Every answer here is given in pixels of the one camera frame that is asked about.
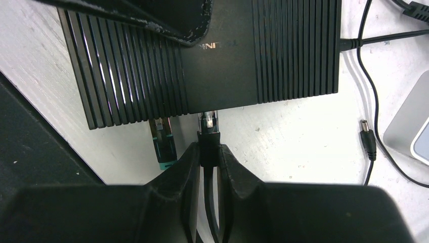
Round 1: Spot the short black patch cable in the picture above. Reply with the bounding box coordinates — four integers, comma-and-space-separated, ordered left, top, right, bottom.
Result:
196, 110, 235, 243

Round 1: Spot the white square network box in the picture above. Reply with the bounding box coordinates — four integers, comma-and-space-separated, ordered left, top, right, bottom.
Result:
383, 71, 428, 165

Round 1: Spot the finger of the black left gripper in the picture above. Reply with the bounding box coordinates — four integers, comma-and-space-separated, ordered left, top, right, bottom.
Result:
40, 0, 213, 47

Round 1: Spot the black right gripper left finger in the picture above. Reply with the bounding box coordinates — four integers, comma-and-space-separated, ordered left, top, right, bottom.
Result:
1, 142, 200, 242

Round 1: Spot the black ribbed network switch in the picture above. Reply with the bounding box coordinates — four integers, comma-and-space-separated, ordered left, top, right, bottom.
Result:
58, 1, 342, 130

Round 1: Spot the thin black brick output cable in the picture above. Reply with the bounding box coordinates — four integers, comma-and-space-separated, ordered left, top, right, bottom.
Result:
356, 0, 429, 188

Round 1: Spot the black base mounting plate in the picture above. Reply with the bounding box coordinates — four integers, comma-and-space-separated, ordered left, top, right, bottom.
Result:
1, 74, 103, 209

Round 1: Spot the black ethernet cable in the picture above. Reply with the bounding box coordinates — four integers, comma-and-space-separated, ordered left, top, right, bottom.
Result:
148, 117, 178, 171

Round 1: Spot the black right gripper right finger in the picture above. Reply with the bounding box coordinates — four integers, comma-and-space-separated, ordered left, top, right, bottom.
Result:
218, 145, 414, 242

